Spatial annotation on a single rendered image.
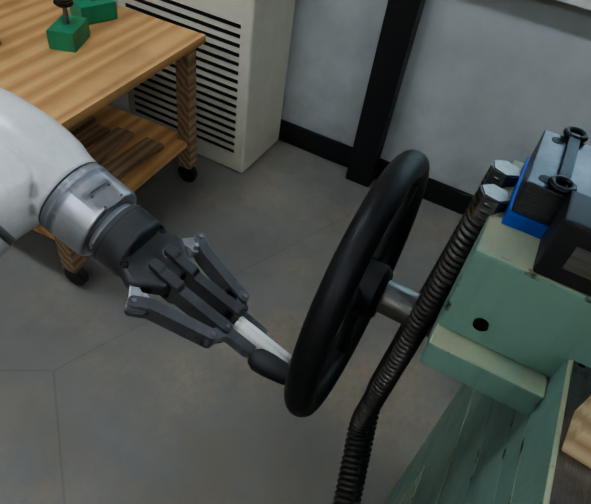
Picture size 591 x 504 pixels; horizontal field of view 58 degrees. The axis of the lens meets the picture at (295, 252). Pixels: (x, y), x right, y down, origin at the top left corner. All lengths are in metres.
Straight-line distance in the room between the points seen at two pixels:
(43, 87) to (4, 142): 0.82
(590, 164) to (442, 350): 0.18
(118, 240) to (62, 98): 0.84
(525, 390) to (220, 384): 1.03
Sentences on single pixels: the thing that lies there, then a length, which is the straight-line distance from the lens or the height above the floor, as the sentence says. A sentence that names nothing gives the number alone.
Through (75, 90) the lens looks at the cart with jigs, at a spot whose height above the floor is 0.53.
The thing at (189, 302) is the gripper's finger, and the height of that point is 0.76.
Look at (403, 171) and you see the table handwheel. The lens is 0.46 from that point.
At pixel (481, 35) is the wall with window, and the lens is 1.79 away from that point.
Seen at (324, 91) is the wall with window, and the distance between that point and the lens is 2.03.
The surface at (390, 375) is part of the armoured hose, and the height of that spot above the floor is 0.74.
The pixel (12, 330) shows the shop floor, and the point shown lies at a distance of 1.58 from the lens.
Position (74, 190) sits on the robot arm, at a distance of 0.58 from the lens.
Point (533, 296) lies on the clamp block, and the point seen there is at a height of 0.94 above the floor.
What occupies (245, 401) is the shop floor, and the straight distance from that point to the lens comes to 1.38.
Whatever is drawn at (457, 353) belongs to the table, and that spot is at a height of 0.87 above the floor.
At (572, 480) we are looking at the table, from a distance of 0.40.
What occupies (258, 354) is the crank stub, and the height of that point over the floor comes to 0.76.
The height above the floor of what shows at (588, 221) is 1.01.
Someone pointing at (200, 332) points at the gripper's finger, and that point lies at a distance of 0.56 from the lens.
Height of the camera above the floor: 1.21
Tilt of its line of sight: 45 degrees down
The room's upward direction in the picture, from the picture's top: 10 degrees clockwise
